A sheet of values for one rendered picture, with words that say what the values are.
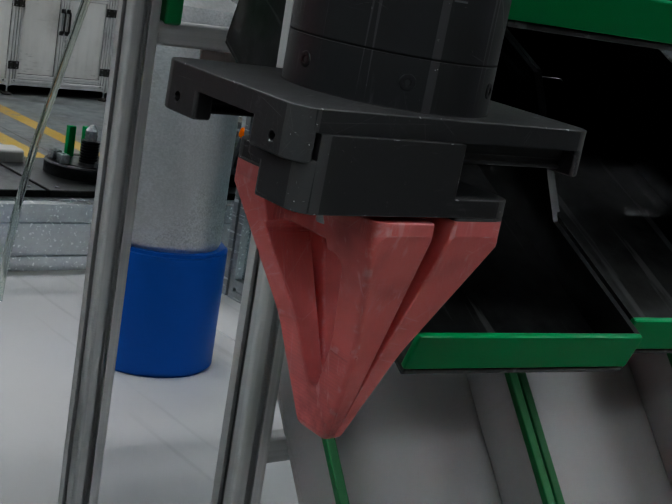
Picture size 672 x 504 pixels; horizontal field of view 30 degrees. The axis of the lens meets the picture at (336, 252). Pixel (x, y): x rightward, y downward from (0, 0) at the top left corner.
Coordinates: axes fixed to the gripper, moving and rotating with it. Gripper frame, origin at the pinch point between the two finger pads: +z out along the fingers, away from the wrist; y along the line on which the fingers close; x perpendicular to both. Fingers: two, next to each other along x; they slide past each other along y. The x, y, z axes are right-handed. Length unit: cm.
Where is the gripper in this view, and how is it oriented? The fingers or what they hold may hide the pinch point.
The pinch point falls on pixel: (323, 403)
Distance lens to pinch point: 36.7
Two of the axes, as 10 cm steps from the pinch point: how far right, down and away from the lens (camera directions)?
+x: 5.9, 3.0, -7.5
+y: -7.9, 0.0, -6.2
